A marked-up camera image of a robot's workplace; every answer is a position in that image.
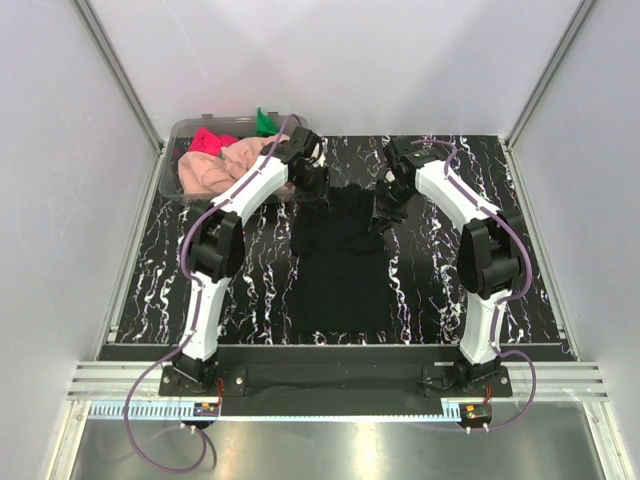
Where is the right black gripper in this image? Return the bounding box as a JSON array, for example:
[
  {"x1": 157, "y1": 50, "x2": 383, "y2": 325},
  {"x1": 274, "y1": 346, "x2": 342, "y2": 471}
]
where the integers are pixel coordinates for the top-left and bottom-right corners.
[{"x1": 368, "y1": 180, "x2": 415, "y2": 234}]

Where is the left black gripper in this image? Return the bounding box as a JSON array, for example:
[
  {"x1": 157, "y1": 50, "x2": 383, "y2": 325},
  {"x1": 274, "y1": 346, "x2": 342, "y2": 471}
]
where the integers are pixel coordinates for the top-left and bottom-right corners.
[{"x1": 290, "y1": 163, "x2": 331, "y2": 212}]

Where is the black t shirt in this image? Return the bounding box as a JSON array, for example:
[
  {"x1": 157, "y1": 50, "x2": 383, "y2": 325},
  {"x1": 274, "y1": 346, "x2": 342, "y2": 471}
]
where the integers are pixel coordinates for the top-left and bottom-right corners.
[{"x1": 287, "y1": 184, "x2": 392, "y2": 334}]

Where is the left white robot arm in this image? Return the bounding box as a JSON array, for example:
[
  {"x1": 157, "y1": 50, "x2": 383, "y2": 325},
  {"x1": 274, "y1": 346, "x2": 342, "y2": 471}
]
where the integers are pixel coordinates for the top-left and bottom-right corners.
[{"x1": 172, "y1": 126, "x2": 329, "y2": 396}]

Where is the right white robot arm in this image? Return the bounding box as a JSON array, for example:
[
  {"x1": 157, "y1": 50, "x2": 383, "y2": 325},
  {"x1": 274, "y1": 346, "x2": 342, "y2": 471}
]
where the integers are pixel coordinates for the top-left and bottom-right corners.
[{"x1": 371, "y1": 137, "x2": 533, "y2": 397}]

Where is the green t shirt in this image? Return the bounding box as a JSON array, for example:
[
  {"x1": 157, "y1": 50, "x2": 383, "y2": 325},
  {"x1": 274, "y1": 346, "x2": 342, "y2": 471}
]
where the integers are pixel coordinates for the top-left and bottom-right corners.
[{"x1": 255, "y1": 107, "x2": 279, "y2": 137}]

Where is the pink t shirt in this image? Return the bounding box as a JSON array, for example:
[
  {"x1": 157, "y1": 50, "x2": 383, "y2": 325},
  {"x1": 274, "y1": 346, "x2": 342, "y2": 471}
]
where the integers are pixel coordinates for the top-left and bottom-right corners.
[{"x1": 178, "y1": 135, "x2": 276, "y2": 196}]

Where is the red t shirt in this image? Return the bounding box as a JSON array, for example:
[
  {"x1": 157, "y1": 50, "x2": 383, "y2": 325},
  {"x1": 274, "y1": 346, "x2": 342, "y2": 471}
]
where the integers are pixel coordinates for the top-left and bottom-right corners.
[{"x1": 188, "y1": 127, "x2": 239, "y2": 156}]

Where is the clear plastic bin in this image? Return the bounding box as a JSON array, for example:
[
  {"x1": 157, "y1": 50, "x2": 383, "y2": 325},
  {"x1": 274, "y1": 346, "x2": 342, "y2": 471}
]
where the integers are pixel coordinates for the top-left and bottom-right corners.
[{"x1": 158, "y1": 113, "x2": 305, "y2": 202}]

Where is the black marble pattern mat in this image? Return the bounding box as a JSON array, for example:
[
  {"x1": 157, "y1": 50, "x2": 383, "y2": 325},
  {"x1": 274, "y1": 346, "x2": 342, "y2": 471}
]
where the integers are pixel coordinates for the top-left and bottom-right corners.
[{"x1": 106, "y1": 135, "x2": 562, "y2": 346}]

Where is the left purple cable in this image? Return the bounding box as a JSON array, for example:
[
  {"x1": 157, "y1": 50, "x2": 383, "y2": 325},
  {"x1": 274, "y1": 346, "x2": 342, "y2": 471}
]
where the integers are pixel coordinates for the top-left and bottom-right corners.
[{"x1": 122, "y1": 113, "x2": 309, "y2": 474}]

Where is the white slotted cable duct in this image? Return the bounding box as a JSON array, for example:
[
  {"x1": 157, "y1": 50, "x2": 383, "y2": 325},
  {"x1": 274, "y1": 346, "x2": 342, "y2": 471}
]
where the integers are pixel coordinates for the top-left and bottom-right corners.
[{"x1": 88, "y1": 400, "x2": 221, "y2": 421}]

